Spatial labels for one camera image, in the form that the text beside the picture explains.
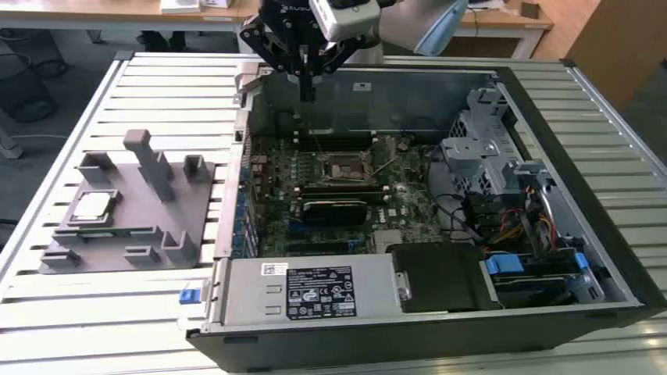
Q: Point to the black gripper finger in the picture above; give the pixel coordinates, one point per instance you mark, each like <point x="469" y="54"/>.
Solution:
<point x="339" y="58"/>
<point x="266" y="47"/>

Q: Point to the thin metal locking lever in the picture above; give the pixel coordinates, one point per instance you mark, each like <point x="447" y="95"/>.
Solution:
<point x="319" y="143"/>
<point x="387" y="164"/>

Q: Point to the silver CPU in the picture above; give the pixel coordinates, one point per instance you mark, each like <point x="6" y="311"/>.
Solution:
<point x="94" y="206"/>

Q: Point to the CPU socket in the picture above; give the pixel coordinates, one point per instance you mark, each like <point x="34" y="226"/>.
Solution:
<point x="345" y="168"/>

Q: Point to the white box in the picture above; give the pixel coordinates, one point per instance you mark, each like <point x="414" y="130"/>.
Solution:
<point x="179" y="6"/>
<point x="215" y="3"/>

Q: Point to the black RAM slot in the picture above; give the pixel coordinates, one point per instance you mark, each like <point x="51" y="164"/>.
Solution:
<point x="339" y="135"/>
<point x="345" y="190"/>
<point x="345" y="198"/>
<point x="339" y="144"/>

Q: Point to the round coin cell battery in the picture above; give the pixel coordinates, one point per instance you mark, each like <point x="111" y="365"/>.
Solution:
<point x="402" y="145"/>

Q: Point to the wooden desk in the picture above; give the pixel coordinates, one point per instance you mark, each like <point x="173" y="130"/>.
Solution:
<point x="105" y="13"/>
<point x="501" y="19"/>

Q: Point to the silver metal drive cage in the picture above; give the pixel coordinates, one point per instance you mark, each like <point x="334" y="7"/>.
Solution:
<point x="469" y="164"/>

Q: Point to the small black graphics card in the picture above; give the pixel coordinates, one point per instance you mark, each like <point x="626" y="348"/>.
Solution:
<point x="334" y="214"/>

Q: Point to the black mesh wastebasket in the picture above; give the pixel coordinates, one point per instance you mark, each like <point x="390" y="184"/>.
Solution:
<point x="50" y="51"/>
<point x="26" y="97"/>

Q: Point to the green motherboard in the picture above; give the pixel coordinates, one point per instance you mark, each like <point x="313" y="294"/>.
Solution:
<point x="417" y="218"/>

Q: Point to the silver chipset heatsink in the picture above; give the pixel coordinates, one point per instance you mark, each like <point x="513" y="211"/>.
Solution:
<point x="389" y="239"/>

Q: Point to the black expansion slot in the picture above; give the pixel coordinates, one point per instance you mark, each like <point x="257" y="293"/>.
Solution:
<point x="318" y="246"/>

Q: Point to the grey plastic parts rack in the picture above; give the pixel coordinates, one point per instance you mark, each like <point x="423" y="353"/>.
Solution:
<point x="135" y="218"/>

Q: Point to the wooden cabinet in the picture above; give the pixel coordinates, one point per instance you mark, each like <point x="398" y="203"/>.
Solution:
<point x="615" y="39"/>

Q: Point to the green RAM stick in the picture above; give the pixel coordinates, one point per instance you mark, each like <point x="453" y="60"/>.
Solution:
<point x="105" y="234"/>

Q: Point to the blue disk carrier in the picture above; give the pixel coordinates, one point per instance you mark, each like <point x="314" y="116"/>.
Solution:
<point x="503" y="267"/>

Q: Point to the silver power supply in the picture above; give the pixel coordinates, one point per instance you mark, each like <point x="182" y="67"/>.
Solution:
<point x="245" y="291"/>

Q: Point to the blue case latch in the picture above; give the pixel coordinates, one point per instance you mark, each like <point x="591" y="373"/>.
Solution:
<point x="189" y="297"/>

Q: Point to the blue plastic clip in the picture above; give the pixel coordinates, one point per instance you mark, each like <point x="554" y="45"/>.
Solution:
<point x="581" y="263"/>

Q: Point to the black PC case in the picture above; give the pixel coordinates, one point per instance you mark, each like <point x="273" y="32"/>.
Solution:
<point x="365" y="343"/>

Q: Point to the white camera with black bracket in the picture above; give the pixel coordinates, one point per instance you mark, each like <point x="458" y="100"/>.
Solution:
<point x="349" y="17"/>

